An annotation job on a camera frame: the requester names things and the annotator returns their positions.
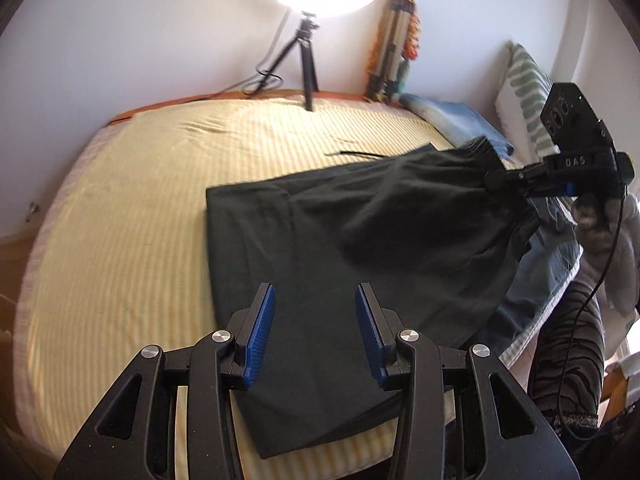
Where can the person's right hand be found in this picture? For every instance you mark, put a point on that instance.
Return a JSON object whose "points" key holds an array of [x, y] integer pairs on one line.
{"points": [[592, 215]]}

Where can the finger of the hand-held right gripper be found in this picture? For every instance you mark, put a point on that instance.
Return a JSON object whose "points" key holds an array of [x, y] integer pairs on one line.
{"points": [[515, 176]]}

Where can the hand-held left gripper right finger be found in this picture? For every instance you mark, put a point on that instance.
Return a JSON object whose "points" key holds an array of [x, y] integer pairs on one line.
{"points": [[370, 335]]}

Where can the unfolded blue jeans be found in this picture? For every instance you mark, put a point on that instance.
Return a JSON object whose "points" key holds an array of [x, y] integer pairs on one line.
{"points": [[542, 265]]}

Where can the small black tripod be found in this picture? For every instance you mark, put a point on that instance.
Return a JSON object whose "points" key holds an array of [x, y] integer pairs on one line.
{"points": [[306, 60]]}

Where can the person's zebra print trousers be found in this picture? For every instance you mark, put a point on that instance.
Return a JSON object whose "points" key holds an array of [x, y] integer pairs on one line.
{"points": [[565, 350]]}

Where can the orange wooden bed frame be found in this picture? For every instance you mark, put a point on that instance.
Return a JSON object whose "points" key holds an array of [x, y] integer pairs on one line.
{"points": [[165, 102]]}

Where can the black pants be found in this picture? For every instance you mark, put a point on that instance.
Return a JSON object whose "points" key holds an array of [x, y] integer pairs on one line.
{"points": [[350, 240]]}

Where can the person's right forearm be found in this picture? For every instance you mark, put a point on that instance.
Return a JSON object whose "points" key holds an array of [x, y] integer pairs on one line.
{"points": [[625, 270]]}

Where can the yellow striped blanket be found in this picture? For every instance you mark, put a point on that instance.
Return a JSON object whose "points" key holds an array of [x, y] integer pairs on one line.
{"points": [[150, 210]]}

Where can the green patterned white pillow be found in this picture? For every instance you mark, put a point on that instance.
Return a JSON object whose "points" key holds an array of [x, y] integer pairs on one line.
{"points": [[525, 90]]}

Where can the folded silver tripod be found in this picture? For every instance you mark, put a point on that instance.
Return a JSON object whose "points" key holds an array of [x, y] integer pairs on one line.
{"points": [[387, 50]]}

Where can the folded blue jeans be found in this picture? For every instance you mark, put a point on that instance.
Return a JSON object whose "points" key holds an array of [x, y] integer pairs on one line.
{"points": [[460, 120]]}

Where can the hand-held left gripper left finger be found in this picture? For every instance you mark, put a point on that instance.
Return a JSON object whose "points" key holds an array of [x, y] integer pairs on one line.
{"points": [[257, 335]]}

